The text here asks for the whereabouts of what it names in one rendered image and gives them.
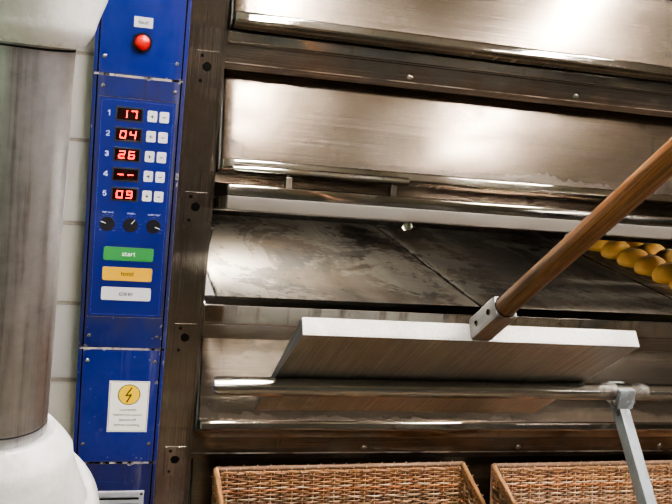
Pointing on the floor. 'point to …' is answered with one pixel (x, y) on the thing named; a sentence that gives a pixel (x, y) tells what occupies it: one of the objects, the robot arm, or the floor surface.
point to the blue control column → (129, 476)
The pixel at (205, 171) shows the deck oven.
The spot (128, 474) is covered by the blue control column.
